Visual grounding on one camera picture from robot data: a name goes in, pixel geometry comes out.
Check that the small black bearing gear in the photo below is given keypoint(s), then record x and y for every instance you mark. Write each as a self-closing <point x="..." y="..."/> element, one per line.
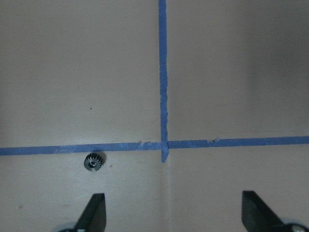
<point x="94" y="161"/>

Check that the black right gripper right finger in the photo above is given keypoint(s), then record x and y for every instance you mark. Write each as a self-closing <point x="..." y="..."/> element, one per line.
<point x="256" y="214"/>

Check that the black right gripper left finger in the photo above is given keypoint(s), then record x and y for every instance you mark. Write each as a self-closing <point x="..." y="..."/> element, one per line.
<point x="93" y="218"/>

